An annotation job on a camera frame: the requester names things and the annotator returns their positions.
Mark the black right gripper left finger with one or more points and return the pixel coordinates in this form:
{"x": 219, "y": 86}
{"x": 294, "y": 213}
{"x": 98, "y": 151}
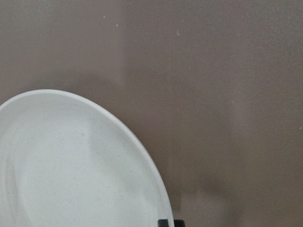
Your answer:
{"x": 163, "y": 223}

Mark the cream round plate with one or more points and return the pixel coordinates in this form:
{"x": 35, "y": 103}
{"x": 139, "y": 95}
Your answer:
{"x": 65, "y": 161}

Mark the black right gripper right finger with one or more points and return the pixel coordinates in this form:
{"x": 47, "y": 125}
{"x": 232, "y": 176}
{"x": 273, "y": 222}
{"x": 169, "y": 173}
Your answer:
{"x": 179, "y": 223}

